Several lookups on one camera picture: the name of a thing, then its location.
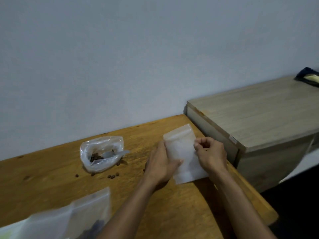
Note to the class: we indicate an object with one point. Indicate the person's left hand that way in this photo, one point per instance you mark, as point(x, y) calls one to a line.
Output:
point(158, 166)

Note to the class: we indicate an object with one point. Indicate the person's right hand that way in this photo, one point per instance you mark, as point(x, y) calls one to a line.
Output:
point(211, 155)

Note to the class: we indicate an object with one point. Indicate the person's right fingers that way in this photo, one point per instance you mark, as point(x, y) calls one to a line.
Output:
point(201, 144)

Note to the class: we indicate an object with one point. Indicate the person's left thumb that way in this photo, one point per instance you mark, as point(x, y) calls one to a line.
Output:
point(176, 165)

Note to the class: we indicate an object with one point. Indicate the small frosted zip pouch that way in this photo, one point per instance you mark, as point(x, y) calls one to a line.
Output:
point(184, 156)

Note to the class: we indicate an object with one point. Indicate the person's left forearm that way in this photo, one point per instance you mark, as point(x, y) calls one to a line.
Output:
point(129, 211)

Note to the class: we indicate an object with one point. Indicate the person's right forearm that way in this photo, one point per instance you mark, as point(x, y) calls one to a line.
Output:
point(239, 206)

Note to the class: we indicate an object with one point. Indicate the light wooden cabinet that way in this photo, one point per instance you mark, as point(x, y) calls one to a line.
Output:
point(259, 126)

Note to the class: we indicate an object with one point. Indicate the clear plastic spoon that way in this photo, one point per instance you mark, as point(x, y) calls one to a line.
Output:
point(116, 153)

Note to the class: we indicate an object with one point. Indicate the scattered brown beans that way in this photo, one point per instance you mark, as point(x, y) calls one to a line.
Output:
point(111, 175)

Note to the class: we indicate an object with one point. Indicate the clear plastic bag of beans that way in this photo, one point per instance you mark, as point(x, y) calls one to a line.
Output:
point(102, 153)

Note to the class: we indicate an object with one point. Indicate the large frosted zip bag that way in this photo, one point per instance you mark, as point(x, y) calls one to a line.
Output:
point(62, 219)

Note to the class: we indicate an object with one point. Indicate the dark blue and yellow object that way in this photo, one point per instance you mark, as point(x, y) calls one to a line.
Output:
point(307, 76)

